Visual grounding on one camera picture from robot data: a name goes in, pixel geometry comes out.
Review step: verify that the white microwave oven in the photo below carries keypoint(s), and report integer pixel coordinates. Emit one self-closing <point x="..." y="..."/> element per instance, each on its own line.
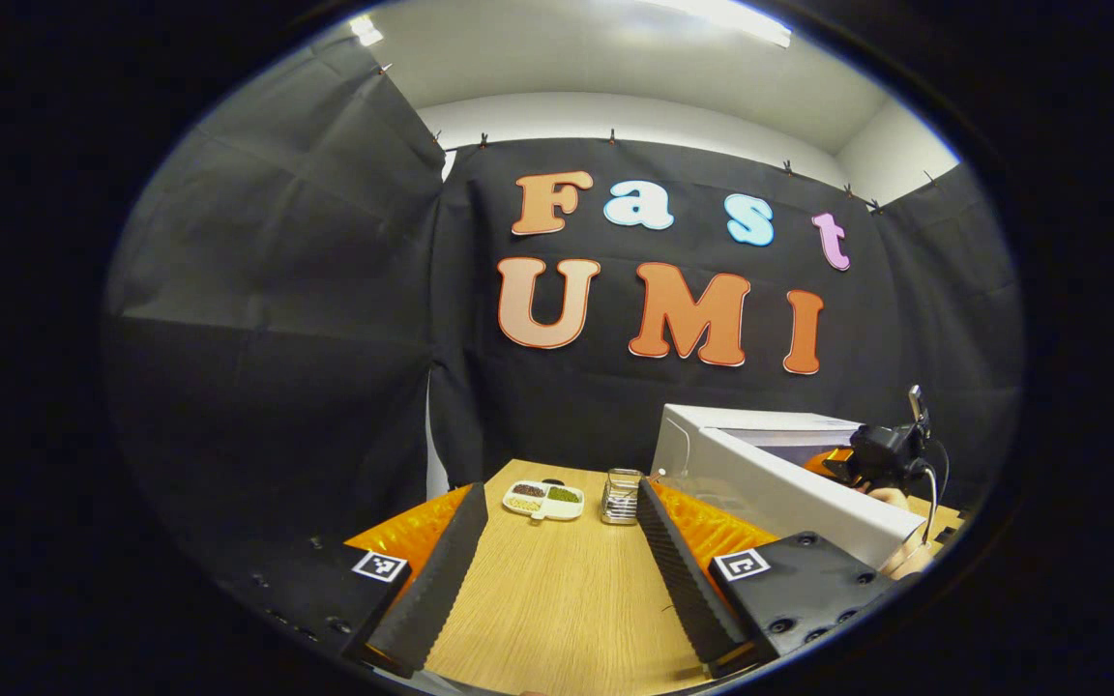
<point x="789" y="503"/>

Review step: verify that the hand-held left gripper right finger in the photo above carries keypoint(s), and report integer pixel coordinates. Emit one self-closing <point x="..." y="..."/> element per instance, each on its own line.
<point x="688" y="580"/>

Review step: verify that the black backdrop cloth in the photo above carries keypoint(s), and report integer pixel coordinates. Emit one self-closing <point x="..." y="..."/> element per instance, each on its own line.
<point x="277" y="387"/>

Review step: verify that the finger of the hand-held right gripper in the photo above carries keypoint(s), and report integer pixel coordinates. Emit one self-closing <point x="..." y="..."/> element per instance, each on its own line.
<point x="823" y="464"/>

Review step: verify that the ceiling light strip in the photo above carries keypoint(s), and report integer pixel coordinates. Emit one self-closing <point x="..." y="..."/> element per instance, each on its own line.
<point x="366" y="29"/>
<point x="731" y="17"/>

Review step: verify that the white divided dish with grains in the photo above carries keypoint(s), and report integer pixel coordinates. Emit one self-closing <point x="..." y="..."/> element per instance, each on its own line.
<point x="542" y="503"/>

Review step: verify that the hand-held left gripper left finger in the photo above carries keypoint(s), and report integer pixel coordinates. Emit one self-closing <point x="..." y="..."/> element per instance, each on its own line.
<point x="436" y="580"/>

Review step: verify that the glass jar with metal rack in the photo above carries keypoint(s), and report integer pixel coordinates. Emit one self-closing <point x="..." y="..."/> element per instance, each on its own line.
<point x="622" y="498"/>

